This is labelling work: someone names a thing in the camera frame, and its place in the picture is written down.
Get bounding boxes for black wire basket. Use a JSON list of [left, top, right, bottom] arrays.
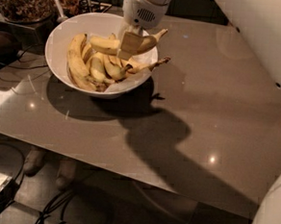
[[78, 0, 113, 14]]

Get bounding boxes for black floor cables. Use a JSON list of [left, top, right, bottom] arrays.
[[0, 141, 116, 224]]

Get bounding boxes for white ceramic bowl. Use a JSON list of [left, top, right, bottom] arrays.
[[41, 9, 162, 104]]

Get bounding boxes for black cable on counter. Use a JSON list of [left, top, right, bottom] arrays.
[[0, 40, 52, 87]]

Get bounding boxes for large left yellow banana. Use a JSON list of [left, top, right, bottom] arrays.
[[67, 34, 97, 91]]

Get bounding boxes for dark round device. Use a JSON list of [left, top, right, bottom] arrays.
[[0, 31, 22, 69]]

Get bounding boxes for light shoe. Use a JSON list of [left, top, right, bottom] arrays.
[[23, 147, 46, 177], [56, 158, 77, 190]]

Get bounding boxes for white handled scoop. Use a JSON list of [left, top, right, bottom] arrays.
[[54, 0, 68, 23]]

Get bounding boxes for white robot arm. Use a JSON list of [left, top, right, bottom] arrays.
[[116, 0, 281, 224]]

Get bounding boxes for right light shoe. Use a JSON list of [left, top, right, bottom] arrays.
[[56, 158, 77, 190]]

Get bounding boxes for small middle yellow banana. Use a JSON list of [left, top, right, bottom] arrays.
[[90, 52, 106, 83]]

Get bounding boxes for banana with long stem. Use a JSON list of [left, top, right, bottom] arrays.
[[121, 57, 170, 74]]

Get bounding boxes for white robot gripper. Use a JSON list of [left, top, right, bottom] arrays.
[[117, 0, 170, 60]]

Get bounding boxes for left light shoe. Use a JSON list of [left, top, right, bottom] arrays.
[[23, 147, 46, 177]]

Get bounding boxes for back left upright banana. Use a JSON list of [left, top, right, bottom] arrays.
[[108, 33, 116, 39]]

